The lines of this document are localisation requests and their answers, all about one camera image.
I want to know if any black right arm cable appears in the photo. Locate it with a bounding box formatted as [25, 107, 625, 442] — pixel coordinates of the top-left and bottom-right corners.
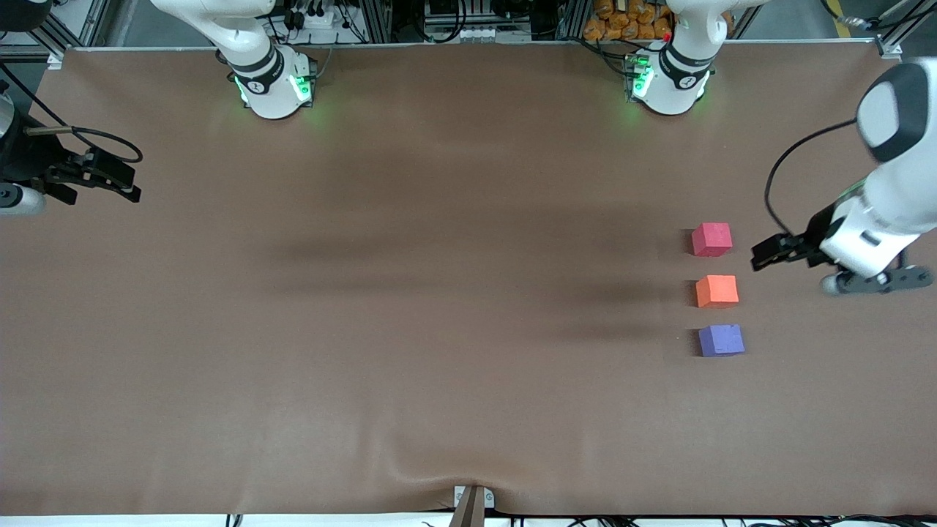
[0, 62, 144, 166]

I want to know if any silver metal clamp plate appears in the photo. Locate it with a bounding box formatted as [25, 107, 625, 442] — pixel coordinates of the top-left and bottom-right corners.
[454, 485, 496, 511]

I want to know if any red foam block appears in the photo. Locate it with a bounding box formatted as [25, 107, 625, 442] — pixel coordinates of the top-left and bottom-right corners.
[691, 223, 733, 258]

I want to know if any white connector row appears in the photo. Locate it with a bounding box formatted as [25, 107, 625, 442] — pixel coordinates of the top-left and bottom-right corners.
[426, 26, 529, 43]

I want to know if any white power strip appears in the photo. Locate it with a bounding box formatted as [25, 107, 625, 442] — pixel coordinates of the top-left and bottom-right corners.
[289, 6, 338, 31]

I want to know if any orange foam block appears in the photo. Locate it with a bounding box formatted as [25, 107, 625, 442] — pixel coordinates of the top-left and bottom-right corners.
[695, 274, 739, 309]

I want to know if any pile of orange lumpy items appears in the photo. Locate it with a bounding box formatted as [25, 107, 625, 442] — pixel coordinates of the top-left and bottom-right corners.
[583, 0, 673, 42]

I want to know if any silver aluminium frame post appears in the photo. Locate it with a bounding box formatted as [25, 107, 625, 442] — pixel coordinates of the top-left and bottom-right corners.
[557, 0, 591, 42]
[359, 0, 393, 43]

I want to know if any purple foam block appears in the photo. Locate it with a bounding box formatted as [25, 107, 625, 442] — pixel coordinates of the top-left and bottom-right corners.
[698, 324, 745, 358]

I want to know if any diagonal aluminium frame strut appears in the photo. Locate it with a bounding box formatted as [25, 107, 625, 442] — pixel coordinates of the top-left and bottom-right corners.
[0, 0, 111, 58]
[875, 0, 937, 59]

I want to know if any brown table cover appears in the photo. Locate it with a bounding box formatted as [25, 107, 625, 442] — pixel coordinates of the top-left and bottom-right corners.
[0, 42, 937, 517]

